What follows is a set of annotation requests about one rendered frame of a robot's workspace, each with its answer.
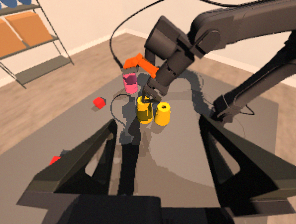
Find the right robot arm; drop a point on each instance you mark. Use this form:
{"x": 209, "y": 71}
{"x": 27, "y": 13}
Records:
{"x": 214, "y": 29}

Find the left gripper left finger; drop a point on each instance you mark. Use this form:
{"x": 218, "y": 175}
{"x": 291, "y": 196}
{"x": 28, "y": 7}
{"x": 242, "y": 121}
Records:
{"x": 67, "y": 174}

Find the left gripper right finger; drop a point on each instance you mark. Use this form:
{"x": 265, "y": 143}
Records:
{"x": 262, "y": 175}

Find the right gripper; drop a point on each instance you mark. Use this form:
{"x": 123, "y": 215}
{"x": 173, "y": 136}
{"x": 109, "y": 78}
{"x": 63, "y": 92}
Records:
{"x": 160, "y": 78}

